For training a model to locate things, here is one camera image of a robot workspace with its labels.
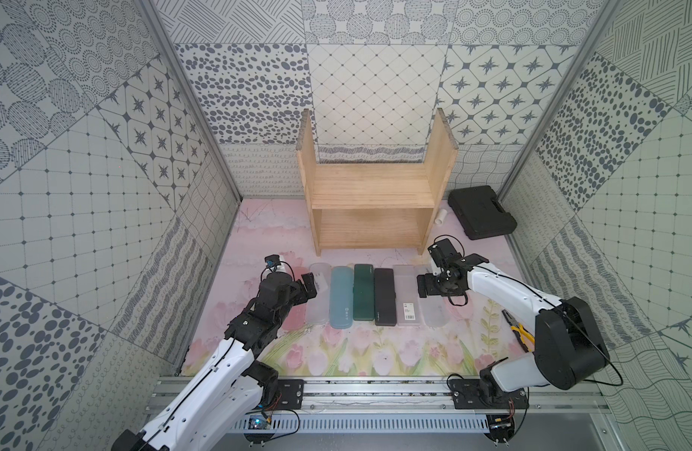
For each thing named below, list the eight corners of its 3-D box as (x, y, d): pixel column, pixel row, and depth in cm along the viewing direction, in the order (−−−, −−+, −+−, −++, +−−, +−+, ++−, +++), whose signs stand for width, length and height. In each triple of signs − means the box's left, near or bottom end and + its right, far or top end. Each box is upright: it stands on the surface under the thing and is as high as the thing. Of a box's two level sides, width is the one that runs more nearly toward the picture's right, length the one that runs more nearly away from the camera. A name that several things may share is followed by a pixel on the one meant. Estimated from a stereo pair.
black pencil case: (374, 325, 88) (375, 322, 86) (372, 272, 101) (372, 268, 98) (397, 325, 88) (398, 322, 86) (392, 272, 101) (393, 268, 98)
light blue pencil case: (326, 329, 88) (326, 327, 86) (331, 269, 102) (330, 266, 100) (352, 329, 88) (352, 327, 86) (353, 269, 102) (353, 266, 100)
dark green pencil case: (353, 320, 89) (353, 318, 87) (354, 267, 102) (354, 264, 100) (374, 320, 89) (375, 318, 87) (372, 267, 102) (372, 264, 100)
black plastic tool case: (469, 240, 108) (473, 233, 105) (444, 197, 124) (447, 189, 120) (514, 233, 111) (520, 226, 107) (485, 191, 126) (489, 184, 123)
